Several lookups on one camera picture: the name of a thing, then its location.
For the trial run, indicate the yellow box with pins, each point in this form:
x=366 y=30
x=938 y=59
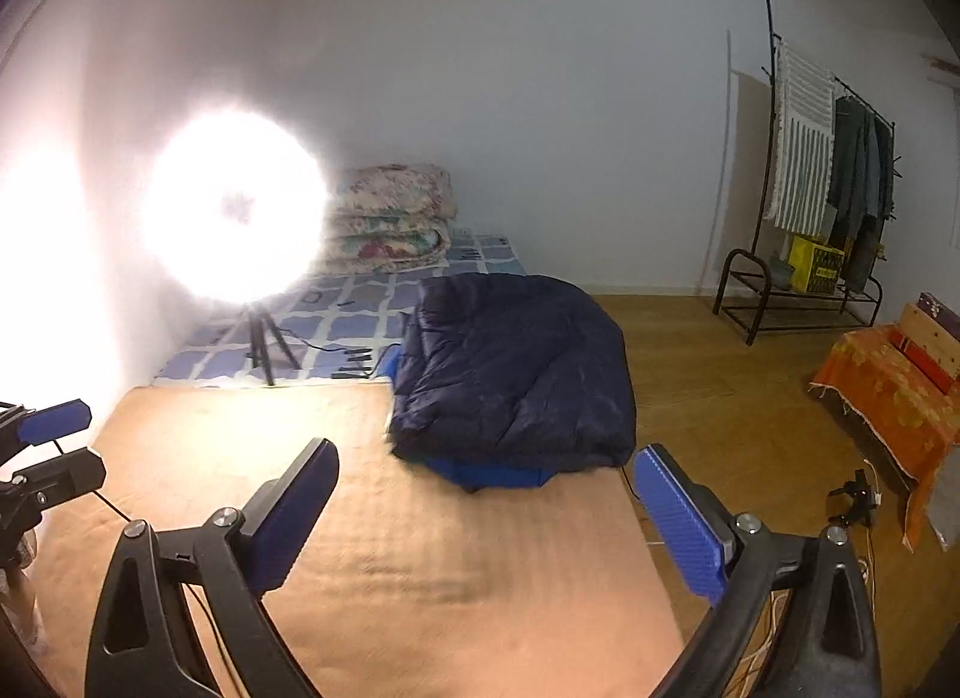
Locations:
x=817 y=267

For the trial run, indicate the light wooden board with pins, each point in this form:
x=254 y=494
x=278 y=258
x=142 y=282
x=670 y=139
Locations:
x=937 y=338

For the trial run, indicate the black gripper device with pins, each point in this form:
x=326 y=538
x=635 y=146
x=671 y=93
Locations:
x=855 y=499

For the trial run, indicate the black metal clothes rack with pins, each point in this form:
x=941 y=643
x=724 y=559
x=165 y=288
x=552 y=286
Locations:
x=770 y=23

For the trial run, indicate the grey-green box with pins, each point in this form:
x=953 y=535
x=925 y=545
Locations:
x=781 y=274

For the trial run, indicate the black light tripod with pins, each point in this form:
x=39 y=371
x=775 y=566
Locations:
x=264 y=346

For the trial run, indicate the red box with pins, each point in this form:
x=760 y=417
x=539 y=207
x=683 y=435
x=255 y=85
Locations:
x=922 y=368

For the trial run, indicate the orange patterned cloth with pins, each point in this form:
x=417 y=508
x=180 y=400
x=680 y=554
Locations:
x=877 y=391

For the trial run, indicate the dark hanging clothes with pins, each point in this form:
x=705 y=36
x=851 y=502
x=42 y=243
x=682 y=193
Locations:
x=855 y=173

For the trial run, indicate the purple floral box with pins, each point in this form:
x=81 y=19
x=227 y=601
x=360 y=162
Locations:
x=941 y=304

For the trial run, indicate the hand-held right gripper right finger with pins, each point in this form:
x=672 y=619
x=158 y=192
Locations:
x=675 y=518

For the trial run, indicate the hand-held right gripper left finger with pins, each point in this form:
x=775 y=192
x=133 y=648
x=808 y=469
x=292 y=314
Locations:
x=300 y=503

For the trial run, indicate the navy quilted jacket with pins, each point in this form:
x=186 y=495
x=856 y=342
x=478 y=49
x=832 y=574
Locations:
x=517 y=368

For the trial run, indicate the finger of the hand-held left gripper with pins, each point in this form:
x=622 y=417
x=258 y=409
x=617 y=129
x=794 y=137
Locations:
x=56 y=422
x=67 y=477

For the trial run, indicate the white striped towel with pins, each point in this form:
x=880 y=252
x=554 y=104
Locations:
x=802 y=143

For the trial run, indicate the tan blanket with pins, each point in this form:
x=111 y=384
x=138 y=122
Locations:
x=420 y=563

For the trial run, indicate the blue checked bed sheet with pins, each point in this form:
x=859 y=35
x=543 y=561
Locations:
x=337 y=308

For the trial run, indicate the folded floral quilt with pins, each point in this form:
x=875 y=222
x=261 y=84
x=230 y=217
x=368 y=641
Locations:
x=397 y=188
x=382 y=241

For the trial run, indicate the blue and white fleece jacket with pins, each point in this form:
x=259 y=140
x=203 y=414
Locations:
x=487 y=474

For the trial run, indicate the beige leaning board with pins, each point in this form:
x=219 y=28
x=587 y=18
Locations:
x=750 y=166

